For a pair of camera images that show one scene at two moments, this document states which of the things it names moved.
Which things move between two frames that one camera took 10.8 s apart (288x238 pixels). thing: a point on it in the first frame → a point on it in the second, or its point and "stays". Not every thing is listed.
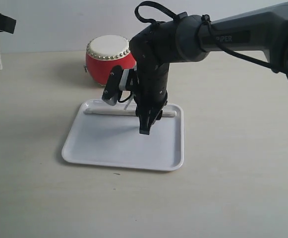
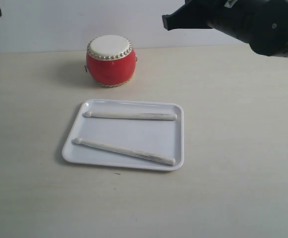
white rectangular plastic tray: x=112 y=140 stays
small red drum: x=105 y=52 stays
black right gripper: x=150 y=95 → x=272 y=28
